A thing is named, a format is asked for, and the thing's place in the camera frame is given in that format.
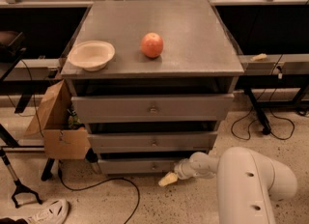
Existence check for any grey top drawer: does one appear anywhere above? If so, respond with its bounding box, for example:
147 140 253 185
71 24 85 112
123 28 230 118
71 94 234 124

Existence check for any red apple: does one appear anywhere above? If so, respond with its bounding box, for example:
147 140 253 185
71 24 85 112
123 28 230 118
140 33 163 58

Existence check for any white paper bowl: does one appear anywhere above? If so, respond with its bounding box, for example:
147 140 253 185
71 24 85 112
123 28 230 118
68 41 115 71

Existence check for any grey metal rail left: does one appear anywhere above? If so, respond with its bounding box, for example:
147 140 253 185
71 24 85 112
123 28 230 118
5 59 60 81

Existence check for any black grabber tool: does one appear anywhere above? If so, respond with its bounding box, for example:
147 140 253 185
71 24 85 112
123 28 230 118
0 148 42 209

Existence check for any white sneaker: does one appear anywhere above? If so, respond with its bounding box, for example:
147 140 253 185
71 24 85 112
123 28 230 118
0 198 70 224

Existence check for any grey middle drawer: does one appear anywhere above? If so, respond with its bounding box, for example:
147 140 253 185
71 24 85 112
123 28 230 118
88 131 217 154

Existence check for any yellow foam piece on rail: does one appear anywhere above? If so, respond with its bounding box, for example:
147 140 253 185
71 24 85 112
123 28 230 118
251 53 267 62

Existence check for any black floor cable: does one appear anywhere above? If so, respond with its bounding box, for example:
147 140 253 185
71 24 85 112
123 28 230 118
57 159 142 224
230 72 296 142

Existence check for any brown cardboard box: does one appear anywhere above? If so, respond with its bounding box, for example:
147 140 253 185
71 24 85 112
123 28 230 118
24 80 90 159

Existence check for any grey bottom drawer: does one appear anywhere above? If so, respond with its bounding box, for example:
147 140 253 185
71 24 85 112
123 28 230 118
98 158 180 175

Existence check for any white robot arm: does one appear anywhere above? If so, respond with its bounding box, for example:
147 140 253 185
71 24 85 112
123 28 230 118
158 147 297 224

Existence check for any black floor cable left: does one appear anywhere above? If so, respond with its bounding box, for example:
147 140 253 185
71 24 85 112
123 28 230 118
57 159 142 224

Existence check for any grey metal rail right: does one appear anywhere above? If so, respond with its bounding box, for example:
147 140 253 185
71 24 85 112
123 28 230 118
239 54 309 75

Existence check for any grey metal rail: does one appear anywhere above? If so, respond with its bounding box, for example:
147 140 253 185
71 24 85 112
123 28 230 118
239 54 309 75
5 59 60 81

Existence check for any grey drawer cabinet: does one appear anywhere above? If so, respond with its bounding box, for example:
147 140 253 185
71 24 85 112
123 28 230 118
60 0 245 171

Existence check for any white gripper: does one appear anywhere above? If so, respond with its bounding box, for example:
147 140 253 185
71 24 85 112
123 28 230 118
158 158 196 187

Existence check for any black floor cable right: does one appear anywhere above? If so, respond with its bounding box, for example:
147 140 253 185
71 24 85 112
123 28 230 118
230 72 296 142

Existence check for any grey drawer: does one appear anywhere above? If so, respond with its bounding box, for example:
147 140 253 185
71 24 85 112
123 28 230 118
71 94 234 124
98 158 180 175
88 131 217 154

